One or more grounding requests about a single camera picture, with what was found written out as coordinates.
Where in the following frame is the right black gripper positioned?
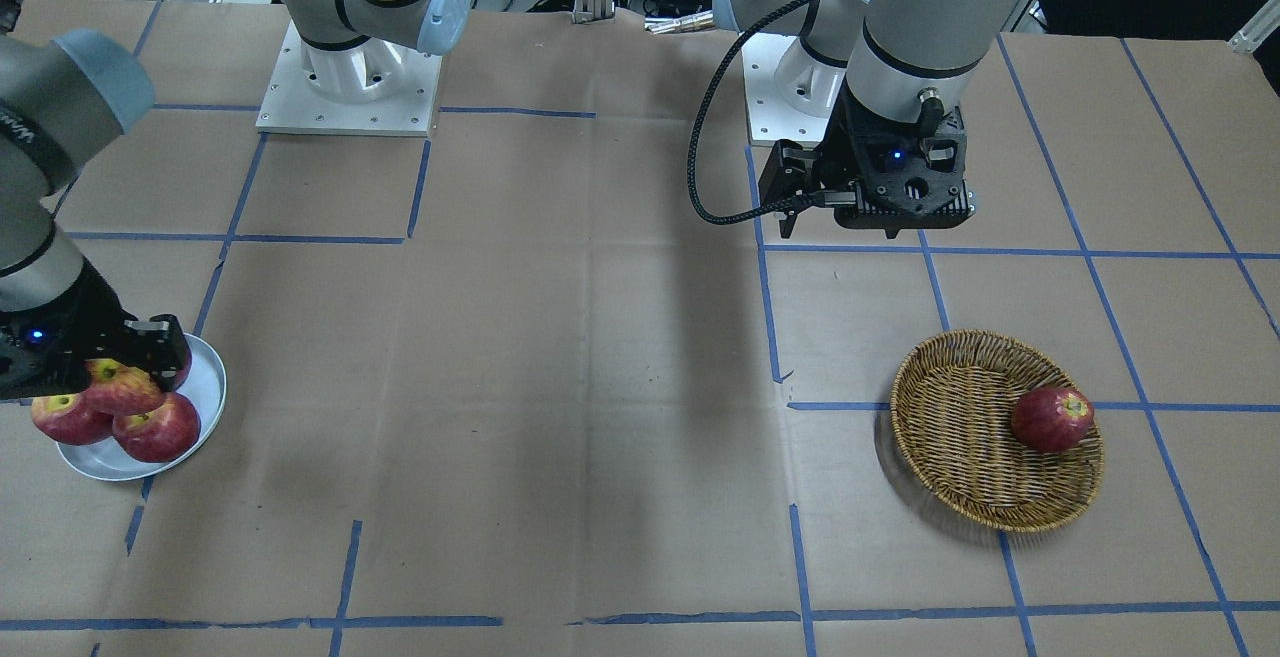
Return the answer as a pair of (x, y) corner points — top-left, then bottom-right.
(61, 263), (192, 392)

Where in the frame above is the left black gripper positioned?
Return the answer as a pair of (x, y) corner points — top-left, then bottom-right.
(758, 88), (972, 241)

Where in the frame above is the red yellow apple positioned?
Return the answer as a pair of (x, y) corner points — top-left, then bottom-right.
(82, 359), (165, 416)

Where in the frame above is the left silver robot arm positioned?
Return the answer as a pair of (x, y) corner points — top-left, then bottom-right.
(687, 0), (1019, 239)

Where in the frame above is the red apple on plate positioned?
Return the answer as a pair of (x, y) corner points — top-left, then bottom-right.
(29, 394), (113, 446)
(111, 392), (201, 464)
(166, 352), (193, 392)

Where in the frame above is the light blue plate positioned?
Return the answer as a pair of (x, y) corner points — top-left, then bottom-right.
(56, 333), (227, 482)

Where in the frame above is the woven wicker basket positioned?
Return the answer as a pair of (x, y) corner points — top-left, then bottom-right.
(890, 329), (1105, 534)

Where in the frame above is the dark red apple in basket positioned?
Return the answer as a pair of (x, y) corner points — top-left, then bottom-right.
(1010, 385), (1094, 455)

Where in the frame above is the black braided camera cable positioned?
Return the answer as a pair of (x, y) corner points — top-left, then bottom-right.
(686, 0), (881, 225)

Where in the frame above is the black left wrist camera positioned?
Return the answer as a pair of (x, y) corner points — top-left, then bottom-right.
(835, 133), (977, 231)

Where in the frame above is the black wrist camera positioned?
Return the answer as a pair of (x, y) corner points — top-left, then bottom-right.
(835, 133), (977, 231)
(1, 309), (91, 400)

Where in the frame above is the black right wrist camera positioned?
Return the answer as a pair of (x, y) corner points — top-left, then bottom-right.
(1, 309), (91, 400)

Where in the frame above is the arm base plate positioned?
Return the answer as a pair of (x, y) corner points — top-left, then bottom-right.
(742, 35), (845, 149)
(256, 24), (443, 138)

